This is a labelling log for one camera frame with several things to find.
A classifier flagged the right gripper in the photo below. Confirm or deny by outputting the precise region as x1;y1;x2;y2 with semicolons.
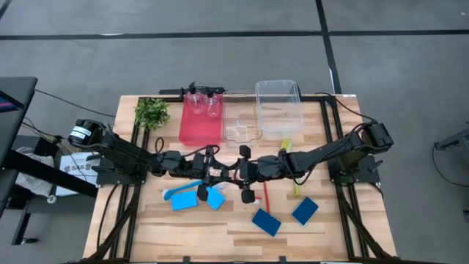
224;145;259;205

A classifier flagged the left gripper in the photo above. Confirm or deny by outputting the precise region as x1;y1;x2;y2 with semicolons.
182;145;235;202

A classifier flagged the blue scrub sponge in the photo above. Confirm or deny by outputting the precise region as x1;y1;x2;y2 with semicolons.
205;186;226;211
291;197;320;226
251;208;282;238
170;190;199;212

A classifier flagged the yellow-green dish brush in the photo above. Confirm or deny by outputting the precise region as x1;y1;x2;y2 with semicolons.
280;138;302;197

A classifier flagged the pink plastic bin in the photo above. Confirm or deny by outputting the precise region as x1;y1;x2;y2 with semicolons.
178;92;225;148

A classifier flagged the tall clear plastic bin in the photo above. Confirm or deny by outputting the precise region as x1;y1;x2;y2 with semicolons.
254;79;306;136

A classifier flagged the green plant in white pot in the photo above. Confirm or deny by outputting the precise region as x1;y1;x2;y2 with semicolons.
133;97;172;132

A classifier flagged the black power strip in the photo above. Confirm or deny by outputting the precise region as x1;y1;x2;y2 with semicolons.
158;86;226;97

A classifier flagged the white plastic bag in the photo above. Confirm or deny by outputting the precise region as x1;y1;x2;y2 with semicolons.
14;145;56;198

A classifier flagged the black side desk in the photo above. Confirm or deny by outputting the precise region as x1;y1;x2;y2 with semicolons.
0;76;100;246

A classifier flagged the black floor stand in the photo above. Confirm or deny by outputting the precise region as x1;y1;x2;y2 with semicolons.
435;128;469;150

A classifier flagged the dark laptop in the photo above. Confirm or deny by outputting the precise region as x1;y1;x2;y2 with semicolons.
0;90;26;114

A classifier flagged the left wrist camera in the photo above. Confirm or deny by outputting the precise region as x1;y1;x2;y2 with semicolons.
190;152;206;177

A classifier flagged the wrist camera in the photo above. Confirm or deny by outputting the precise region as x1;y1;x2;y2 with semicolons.
190;152;206;177
258;155;285;181

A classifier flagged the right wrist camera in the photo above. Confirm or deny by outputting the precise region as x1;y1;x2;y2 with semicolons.
258;155;285;181

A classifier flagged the clear bin with handles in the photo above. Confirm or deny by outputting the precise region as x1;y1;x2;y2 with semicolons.
221;89;264;149

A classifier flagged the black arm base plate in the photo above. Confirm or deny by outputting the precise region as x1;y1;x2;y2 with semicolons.
95;153;148;186
326;152;382;185

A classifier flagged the black aluminium table frame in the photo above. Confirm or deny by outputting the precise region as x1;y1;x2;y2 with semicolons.
86;94;396;264

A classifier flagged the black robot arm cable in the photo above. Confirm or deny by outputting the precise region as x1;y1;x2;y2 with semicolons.
314;91;378;128

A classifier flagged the black floor cable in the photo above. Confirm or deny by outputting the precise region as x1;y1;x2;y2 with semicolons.
34;89;117;119
431;142;469;184

